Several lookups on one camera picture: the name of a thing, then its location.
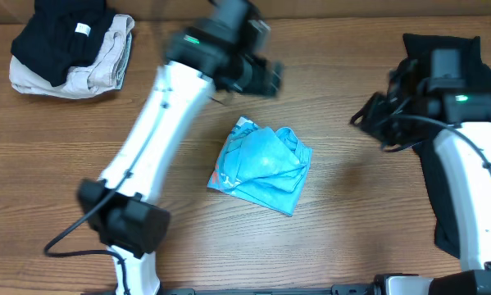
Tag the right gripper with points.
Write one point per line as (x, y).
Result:
(370, 119)

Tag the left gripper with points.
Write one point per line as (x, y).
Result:
(270, 78)

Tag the light blue t-shirt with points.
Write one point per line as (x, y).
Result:
(262, 166)

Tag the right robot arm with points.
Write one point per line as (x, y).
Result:
(458, 126)

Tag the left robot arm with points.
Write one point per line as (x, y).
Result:
(121, 204)

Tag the folded beige garment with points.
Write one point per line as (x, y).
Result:
(107, 72)

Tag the folded black garment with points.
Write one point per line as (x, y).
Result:
(62, 34)

